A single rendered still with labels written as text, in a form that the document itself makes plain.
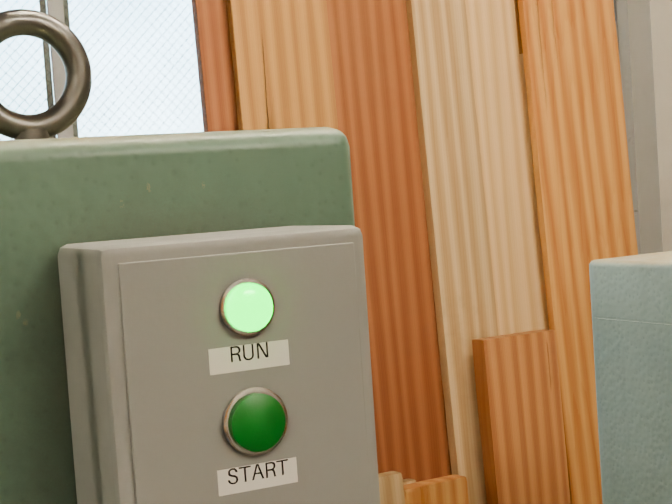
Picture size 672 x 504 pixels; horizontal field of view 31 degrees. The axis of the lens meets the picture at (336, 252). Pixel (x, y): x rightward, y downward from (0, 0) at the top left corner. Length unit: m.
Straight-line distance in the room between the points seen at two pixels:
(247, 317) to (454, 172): 1.76
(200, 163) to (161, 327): 0.09
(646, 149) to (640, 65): 0.18
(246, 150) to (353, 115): 1.60
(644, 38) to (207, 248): 2.31
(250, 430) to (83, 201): 0.11
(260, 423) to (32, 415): 0.09
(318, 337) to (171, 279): 0.06
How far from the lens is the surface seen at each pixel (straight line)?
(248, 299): 0.42
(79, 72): 0.58
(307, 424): 0.44
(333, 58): 2.09
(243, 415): 0.42
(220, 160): 0.49
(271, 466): 0.43
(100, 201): 0.47
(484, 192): 2.20
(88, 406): 0.44
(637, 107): 2.70
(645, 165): 2.69
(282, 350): 0.43
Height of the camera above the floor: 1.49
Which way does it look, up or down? 3 degrees down
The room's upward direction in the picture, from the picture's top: 4 degrees counter-clockwise
